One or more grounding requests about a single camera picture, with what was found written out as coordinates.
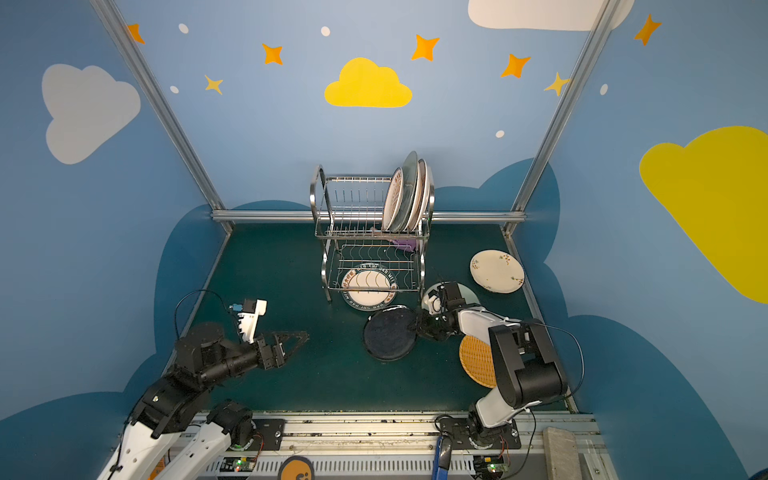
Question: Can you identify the dark blue speckled plate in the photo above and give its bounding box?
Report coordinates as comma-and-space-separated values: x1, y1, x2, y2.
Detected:
362, 305, 417, 362

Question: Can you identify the green rim lettered plate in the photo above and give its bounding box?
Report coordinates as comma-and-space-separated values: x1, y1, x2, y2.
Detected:
340, 262, 398, 311

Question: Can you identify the orange sunburst plate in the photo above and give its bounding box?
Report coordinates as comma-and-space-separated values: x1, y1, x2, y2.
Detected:
381, 168, 403, 231
422, 163, 434, 231

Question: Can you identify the white cloud motif plate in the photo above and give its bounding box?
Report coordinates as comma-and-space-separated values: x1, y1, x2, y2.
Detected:
408, 159, 428, 232

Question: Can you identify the plain pale green plate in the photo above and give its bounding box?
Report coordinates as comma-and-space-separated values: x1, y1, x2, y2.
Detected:
391, 151, 418, 233

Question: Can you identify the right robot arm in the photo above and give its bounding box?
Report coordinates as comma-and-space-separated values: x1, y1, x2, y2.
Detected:
418, 282, 569, 430

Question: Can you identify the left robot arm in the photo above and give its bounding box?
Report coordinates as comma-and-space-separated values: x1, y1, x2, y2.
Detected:
98, 323, 309, 479

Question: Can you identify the stainless steel dish rack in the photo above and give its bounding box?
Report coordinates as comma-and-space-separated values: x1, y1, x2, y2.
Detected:
309, 166, 435, 300

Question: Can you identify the light green flower plate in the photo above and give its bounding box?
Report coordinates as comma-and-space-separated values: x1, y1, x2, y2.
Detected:
421, 282, 480, 315

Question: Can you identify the orange woven plate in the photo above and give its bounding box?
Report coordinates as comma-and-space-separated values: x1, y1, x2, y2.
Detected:
459, 335, 497, 389

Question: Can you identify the white red-berry plate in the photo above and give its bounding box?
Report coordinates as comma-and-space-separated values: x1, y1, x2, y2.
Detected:
469, 250, 525, 294

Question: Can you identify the pink purple silicone spatula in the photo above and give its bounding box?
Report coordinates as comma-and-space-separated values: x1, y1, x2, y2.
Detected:
390, 239, 418, 252

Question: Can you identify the round black orange logo disc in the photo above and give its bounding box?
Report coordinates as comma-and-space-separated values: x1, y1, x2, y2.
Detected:
277, 455, 316, 480

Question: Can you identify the grey block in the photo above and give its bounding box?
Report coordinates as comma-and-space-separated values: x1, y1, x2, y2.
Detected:
543, 427, 583, 480

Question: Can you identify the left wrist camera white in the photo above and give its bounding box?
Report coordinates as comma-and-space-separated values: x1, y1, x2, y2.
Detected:
230, 299, 268, 344

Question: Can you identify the blue handled tool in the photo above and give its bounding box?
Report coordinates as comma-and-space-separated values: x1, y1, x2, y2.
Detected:
431, 435, 453, 480

